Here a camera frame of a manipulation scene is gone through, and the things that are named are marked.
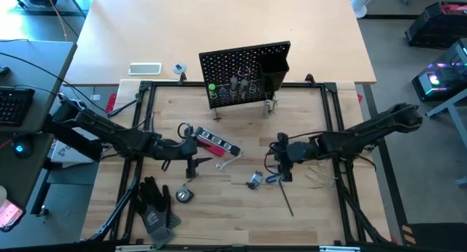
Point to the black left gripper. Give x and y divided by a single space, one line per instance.
184 149

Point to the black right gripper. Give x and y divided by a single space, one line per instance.
285 154

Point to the black tape measure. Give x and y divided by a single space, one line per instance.
184 196

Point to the black torpedo level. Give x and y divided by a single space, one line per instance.
219 140

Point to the green black screwdriver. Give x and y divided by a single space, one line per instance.
212 87

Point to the slim black screwdriver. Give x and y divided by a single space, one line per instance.
243 84

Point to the grey black screwdriver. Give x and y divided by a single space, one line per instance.
233 83

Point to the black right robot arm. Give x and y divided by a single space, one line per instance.
365 135

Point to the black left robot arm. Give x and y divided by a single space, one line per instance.
127 139

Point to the black grey work glove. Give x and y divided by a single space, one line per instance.
157 212

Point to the metal screwdriver holder rack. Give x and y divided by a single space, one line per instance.
255 87

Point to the black pegboard bin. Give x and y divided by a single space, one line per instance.
273 71

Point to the grey round puck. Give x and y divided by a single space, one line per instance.
179 68

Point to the red plastic tag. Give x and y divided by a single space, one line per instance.
110 103

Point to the black metal pegboard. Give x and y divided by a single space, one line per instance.
226 62

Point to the white rectangular tray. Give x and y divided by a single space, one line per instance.
144 68

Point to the white printed box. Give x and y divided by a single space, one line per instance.
63 153

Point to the light wood desk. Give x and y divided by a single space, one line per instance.
255 22

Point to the RGB lit computer case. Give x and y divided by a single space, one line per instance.
438 80

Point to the white fan base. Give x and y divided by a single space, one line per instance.
365 3

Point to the black computer mouse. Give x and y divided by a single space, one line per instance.
21 148

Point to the grey metal table leg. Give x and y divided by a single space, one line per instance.
456 117

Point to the black smartphone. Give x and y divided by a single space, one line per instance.
10 214

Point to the black keyboard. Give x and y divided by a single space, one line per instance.
12 106

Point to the grey desk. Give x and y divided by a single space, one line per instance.
33 62

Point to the black red equipment case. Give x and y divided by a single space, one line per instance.
438 23

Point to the black upright post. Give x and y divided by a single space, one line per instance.
73 142

